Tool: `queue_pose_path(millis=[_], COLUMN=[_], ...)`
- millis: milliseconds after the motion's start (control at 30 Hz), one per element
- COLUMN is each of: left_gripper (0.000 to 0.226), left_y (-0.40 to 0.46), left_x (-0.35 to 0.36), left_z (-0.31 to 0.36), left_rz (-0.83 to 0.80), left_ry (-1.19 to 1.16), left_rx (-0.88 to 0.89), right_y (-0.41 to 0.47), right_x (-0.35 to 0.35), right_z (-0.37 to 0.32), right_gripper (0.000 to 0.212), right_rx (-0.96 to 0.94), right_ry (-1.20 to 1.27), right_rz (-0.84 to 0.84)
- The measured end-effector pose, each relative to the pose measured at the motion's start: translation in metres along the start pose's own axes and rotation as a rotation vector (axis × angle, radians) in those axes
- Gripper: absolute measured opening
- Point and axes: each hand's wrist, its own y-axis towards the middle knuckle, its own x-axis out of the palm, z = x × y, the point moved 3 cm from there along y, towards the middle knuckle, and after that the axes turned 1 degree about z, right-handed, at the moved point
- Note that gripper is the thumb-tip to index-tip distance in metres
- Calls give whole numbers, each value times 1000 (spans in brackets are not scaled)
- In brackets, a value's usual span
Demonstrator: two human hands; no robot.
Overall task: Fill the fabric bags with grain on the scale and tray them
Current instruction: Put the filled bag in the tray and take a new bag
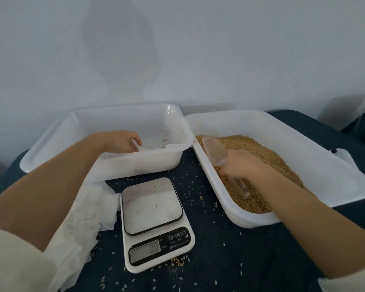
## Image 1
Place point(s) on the person's right hand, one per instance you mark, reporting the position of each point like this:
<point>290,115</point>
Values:
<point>243,166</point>

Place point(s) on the person's left hand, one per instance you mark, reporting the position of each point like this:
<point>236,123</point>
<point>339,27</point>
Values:
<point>118,143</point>

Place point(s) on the white mesh bag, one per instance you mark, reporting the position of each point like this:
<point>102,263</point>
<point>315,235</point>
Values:
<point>135,143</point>

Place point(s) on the brown grain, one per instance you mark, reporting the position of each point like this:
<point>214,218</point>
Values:
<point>267,155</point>

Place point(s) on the clear plastic scoop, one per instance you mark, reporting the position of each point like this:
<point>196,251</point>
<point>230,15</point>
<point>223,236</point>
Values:
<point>214,150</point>

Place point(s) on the white plastic tub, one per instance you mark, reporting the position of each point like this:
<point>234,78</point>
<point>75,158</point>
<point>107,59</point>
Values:
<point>55,155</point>

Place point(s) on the white tray of grain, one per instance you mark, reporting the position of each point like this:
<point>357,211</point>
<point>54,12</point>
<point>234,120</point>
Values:
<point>328,149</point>

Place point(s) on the pile of white bags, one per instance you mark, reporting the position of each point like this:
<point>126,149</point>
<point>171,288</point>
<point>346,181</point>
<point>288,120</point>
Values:
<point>79,234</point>

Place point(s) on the person's left forearm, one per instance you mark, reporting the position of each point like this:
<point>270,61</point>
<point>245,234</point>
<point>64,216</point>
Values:
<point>42,197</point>

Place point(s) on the person's right forearm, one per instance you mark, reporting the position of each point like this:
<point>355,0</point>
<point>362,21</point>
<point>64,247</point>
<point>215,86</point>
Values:
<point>322,228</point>

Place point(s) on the white digital kitchen scale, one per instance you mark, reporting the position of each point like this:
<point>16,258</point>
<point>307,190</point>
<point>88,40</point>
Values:
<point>152,206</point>

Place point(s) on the dark blue tablecloth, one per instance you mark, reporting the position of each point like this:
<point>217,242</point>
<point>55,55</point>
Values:
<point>249,258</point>

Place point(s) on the white sleeve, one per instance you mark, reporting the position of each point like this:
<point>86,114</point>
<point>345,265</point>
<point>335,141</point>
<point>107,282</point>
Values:
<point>15,264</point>
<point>353,279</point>

